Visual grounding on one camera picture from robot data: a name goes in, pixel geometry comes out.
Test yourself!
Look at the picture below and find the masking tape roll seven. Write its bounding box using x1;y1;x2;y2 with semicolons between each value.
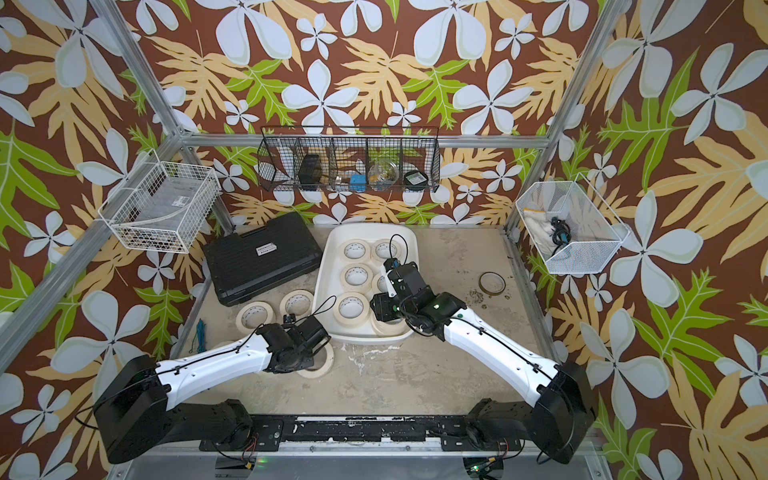
297;343;335;379

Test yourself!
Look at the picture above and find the masking tape roll two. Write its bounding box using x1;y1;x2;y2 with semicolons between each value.
279;290;314;319

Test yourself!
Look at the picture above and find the masking tape roll one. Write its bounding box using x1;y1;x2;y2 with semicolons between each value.
235;301;275;335

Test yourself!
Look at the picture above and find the masking tape roll eight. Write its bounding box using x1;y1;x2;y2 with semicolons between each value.
340;263;374;293

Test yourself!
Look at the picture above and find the masking tape roll nine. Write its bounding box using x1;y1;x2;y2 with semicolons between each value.
333;292;371;328

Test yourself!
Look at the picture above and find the white plastic storage box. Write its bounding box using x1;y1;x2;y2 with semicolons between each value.
312;223;419;346

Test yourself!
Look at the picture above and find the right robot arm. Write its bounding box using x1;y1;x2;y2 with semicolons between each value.
371;258;598;464

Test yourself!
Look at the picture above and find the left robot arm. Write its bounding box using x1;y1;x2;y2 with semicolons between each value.
93;316;330;464

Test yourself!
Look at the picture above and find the masking tape roll eleven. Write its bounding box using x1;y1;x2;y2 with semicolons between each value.
371;318;409;337

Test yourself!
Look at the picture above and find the masking tape roll six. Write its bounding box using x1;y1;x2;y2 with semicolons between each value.
371;239;402;262

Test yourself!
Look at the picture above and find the masking tape roll five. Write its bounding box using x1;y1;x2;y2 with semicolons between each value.
339;239;371;263

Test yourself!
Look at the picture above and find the blue box in basket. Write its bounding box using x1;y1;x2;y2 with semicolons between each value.
349;174;367;193

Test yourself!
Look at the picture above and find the black box in basket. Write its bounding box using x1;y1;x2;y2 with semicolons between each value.
298;154;323;189

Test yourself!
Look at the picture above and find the black plastic tool case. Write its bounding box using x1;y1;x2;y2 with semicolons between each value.
204;212;323;307

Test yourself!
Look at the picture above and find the white mesh basket right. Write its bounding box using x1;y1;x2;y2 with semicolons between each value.
515;175;630;275

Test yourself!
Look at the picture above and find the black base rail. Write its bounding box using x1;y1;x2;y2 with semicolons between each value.
200;415;523;453

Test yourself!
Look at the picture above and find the black wire basket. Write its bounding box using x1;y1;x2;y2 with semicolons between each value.
255;126;441;193

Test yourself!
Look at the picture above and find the white wire basket left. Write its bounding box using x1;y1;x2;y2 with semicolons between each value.
99;161;221;254

